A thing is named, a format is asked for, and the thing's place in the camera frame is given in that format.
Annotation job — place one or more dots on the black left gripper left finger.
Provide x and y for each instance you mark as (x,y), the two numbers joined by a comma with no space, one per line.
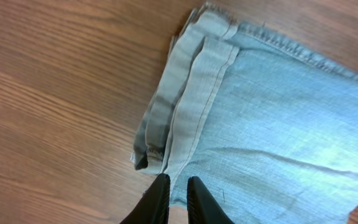
(153,207)

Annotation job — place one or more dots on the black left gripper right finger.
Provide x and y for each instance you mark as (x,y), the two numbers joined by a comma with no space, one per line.
(201,205)

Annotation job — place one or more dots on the light blue denim shorts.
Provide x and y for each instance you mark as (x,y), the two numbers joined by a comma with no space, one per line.
(269,126)

